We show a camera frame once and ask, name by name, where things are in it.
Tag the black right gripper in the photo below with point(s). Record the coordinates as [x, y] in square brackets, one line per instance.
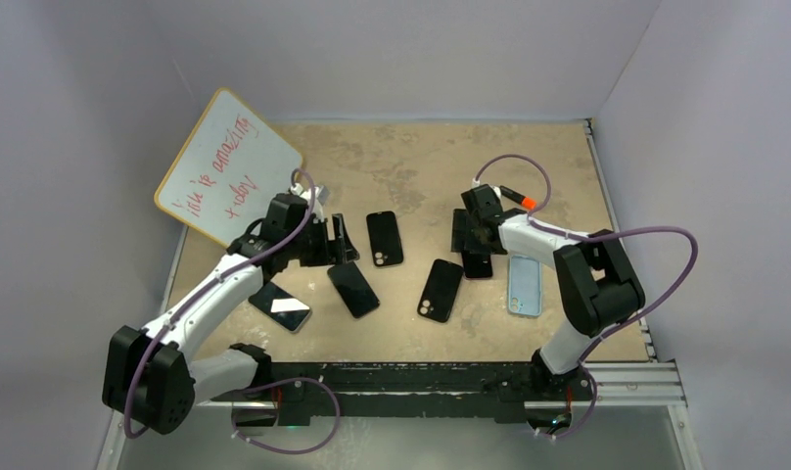
[463, 222]

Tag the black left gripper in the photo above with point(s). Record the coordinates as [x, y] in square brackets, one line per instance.
[332, 253]

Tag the purple phone black screen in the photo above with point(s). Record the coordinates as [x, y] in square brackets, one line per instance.
[476, 266]

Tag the black phone case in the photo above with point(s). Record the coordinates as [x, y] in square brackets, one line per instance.
[384, 238]
[440, 291]

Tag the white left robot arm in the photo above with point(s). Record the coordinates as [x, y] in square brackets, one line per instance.
[153, 375]

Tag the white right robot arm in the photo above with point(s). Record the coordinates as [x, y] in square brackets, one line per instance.
[597, 284]

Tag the black phone centre left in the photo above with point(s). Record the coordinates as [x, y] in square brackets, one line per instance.
[353, 288]

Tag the light blue phone case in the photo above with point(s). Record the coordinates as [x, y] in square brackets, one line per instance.
[524, 287]

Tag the phone with bright reflection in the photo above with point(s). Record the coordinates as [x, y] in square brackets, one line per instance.
[281, 307]

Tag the black marker orange cap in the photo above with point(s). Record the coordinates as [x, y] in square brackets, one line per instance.
[518, 198]

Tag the white whiteboard with red writing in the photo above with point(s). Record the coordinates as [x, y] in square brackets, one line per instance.
[229, 168]

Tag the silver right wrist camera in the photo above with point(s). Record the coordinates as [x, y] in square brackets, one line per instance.
[484, 188]

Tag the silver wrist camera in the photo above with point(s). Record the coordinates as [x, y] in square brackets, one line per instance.
[322, 194]
[484, 188]

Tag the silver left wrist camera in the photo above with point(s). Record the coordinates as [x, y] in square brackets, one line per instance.
[322, 194]

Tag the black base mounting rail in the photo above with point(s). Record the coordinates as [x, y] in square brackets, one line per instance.
[506, 392]

